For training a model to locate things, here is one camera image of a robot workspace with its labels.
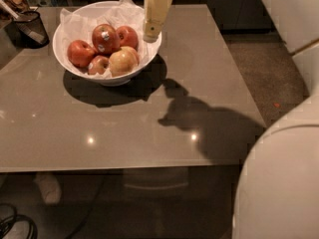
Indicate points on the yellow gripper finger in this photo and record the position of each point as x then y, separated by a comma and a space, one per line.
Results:
155, 15

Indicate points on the red apple with stickers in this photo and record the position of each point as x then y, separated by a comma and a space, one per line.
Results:
105, 39

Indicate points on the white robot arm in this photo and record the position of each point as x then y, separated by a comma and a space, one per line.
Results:
277, 195

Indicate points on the red apple back right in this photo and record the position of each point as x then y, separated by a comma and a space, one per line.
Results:
128, 36

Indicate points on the yellow-red apple behind front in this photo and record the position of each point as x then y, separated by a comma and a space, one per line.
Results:
133, 51

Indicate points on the yellow-red apple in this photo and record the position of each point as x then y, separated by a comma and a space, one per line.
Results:
122, 62
133, 51

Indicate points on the white ceramic bowl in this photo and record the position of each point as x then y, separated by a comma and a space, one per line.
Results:
150, 50

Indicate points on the small red apple front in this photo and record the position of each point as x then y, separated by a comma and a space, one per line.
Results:
98, 65

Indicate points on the red apple left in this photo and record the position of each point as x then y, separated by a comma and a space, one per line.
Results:
80, 53

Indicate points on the white tissue paper liner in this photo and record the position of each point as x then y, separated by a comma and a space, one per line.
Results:
79, 24

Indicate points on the white object in cup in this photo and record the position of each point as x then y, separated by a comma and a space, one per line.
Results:
15, 15

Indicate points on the black mesh pen cup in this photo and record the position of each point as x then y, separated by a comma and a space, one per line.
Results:
38, 27

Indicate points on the white object under table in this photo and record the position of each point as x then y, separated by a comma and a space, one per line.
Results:
49, 187

